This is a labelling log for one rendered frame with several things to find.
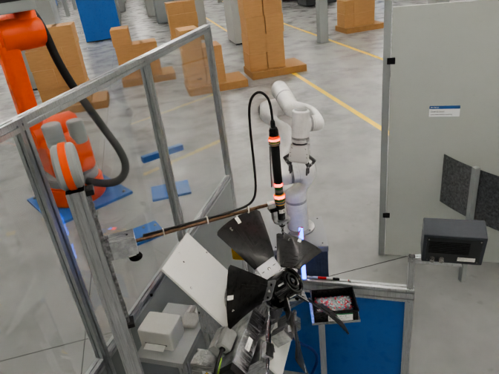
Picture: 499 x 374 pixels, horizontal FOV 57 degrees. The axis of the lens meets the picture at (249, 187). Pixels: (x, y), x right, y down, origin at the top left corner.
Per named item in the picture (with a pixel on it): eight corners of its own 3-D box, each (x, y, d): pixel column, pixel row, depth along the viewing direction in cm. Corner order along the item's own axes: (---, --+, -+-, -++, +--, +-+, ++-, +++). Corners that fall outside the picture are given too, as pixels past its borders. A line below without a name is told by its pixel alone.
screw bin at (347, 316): (313, 323, 220) (312, 313, 216) (310, 300, 235) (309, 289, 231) (359, 320, 218) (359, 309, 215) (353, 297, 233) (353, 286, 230)
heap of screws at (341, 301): (317, 320, 220) (317, 315, 219) (314, 300, 233) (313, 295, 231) (356, 317, 219) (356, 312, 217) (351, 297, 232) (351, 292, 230)
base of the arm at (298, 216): (280, 221, 276) (277, 194, 267) (311, 217, 276) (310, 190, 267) (284, 238, 259) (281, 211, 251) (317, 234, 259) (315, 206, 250)
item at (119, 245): (111, 263, 164) (105, 243, 160) (109, 252, 170) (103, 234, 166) (139, 254, 167) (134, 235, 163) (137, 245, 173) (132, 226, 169)
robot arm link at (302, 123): (307, 132, 224) (289, 133, 222) (307, 106, 219) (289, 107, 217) (312, 137, 217) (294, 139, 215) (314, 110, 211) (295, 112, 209)
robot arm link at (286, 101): (304, 103, 242) (324, 134, 219) (275, 105, 239) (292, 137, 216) (307, 87, 236) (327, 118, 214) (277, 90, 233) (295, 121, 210)
